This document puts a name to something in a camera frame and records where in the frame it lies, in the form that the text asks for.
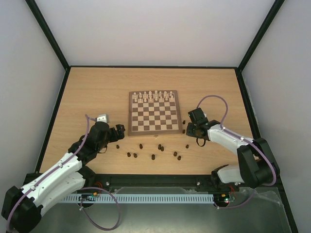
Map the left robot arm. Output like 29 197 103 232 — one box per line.
1 121 125 233

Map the right circuit board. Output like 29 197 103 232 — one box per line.
213 192 237 203

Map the black enclosure frame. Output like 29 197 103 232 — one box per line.
0 0 311 233

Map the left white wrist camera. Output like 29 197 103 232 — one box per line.
96 114 109 123

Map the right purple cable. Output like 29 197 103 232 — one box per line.
196 95 277 210

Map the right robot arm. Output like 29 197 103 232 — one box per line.
186 108 280 190

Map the left circuit board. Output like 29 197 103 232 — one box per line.
78 192 100 201

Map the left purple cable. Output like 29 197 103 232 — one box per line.
6 114 121 231

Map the wooden chess board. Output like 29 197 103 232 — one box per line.
128 90 183 136

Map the circuit board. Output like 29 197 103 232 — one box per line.
78 192 100 201
213 192 237 203

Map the light blue cable duct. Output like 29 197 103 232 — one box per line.
60 194 214 204

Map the purple cable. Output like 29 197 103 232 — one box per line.
6 114 121 231
196 95 277 210

